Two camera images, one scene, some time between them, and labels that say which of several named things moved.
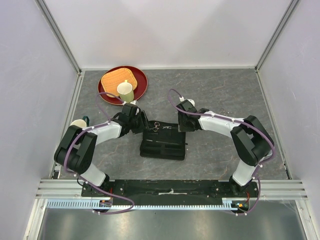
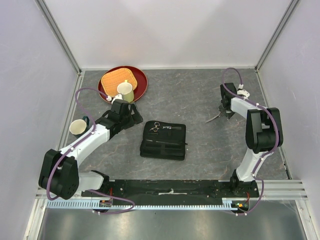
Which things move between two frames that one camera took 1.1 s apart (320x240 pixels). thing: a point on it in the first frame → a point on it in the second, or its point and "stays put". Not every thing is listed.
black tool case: [163, 140] stays put
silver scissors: [156, 128] stays put
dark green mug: [81, 123] stays put
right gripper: [182, 127] → [229, 114]
